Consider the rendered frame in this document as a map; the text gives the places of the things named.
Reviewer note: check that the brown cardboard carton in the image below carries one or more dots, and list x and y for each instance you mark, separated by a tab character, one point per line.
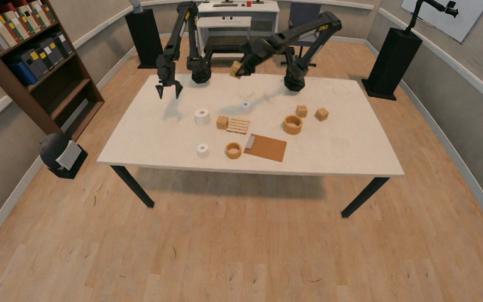
301	111
236	65
222	122
321	114

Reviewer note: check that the small wooden pallet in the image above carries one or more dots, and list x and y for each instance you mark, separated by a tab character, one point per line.
240	125

